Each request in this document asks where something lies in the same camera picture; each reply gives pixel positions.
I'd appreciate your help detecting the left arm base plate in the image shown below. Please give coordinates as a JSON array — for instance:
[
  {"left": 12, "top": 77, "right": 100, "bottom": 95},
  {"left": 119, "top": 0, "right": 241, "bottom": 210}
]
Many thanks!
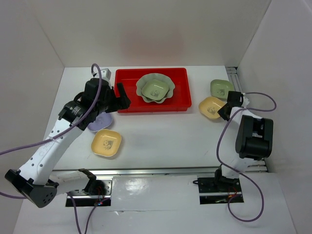
[{"left": 70, "top": 176, "right": 113, "bottom": 207}]

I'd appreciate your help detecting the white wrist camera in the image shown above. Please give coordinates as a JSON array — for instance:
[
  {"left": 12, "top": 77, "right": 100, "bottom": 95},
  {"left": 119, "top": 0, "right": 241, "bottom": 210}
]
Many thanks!
[
  {"left": 240, "top": 93, "right": 250, "bottom": 107},
  {"left": 100, "top": 68, "right": 111, "bottom": 81}
]

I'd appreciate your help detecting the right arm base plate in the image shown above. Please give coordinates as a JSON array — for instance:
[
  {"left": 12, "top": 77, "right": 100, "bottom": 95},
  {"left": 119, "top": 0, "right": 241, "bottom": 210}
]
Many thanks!
[{"left": 193, "top": 177, "right": 244, "bottom": 205}]

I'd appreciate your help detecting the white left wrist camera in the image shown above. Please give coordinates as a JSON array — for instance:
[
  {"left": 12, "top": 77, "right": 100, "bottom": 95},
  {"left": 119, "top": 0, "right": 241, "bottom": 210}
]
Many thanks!
[{"left": 100, "top": 68, "right": 111, "bottom": 81}]

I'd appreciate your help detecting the green scalloped bowl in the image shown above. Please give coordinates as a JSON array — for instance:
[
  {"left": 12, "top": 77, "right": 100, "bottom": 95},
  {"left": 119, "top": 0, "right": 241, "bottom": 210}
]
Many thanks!
[{"left": 136, "top": 73, "right": 176, "bottom": 104}]

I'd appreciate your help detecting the purple square plate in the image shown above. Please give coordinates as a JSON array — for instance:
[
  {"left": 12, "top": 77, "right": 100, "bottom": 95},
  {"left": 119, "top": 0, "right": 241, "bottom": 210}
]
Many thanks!
[{"left": 87, "top": 112, "right": 113, "bottom": 132}]

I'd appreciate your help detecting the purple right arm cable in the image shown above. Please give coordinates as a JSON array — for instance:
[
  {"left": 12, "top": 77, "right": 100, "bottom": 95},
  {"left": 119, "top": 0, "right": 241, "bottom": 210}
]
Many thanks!
[{"left": 216, "top": 92, "right": 277, "bottom": 223}]

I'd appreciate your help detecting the green square panda plate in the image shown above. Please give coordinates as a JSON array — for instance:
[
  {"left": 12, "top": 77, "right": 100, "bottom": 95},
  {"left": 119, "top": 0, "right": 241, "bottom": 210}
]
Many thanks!
[{"left": 142, "top": 79, "right": 169, "bottom": 101}]

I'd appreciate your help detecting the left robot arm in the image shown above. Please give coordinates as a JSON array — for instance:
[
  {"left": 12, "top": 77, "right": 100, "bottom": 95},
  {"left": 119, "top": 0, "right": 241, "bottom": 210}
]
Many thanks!
[{"left": 5, "top": 78, "right": 131, "bottom": 208}]

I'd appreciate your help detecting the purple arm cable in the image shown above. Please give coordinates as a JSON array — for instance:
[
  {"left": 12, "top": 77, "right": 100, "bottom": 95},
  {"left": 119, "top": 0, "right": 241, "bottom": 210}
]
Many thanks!
[
  {"left": 216, "top": 92, "right": 277, "bottom": 223},
  {"left": 0, "top": 63, "right": 103, "bottom": 234}
]

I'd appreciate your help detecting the aluminium rail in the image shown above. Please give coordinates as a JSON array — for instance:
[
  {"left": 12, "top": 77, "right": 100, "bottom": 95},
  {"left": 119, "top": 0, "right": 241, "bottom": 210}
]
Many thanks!
[{"left": 48, "top": 66, "right": 269, "bottom": 178}]

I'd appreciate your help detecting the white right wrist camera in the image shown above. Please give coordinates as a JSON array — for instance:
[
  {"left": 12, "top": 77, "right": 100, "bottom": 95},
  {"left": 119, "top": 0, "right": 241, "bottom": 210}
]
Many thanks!
[{"left": 240, "top": 93, "right": 250, "bottom": 107}]

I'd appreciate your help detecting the yellow square plate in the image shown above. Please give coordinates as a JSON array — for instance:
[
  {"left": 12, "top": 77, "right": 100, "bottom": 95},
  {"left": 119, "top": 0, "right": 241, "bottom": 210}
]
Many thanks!
[
  {"left": 198, "top": 96, "right": 226, "bottom": 120},
  {"left": 91, "top": 129, "right": 122, "bottom": 157}
]

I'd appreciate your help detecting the red plastic bin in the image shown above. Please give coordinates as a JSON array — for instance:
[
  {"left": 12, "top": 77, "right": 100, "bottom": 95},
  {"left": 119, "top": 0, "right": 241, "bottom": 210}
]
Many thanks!
[{"left": 112, "top": 67, "right": 193, "bottom": 114}]

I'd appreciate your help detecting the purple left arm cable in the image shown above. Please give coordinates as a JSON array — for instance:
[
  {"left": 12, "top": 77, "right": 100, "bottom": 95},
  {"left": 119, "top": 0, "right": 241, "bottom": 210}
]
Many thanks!
[{"left": 0, "top": 63, "right": 103, "bottom": 234}]

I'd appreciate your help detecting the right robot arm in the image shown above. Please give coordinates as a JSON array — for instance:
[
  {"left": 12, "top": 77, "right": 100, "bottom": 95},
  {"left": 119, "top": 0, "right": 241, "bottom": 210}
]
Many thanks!
[{"left": 213, "top": 91, "right": 273, "bottom": 192}]

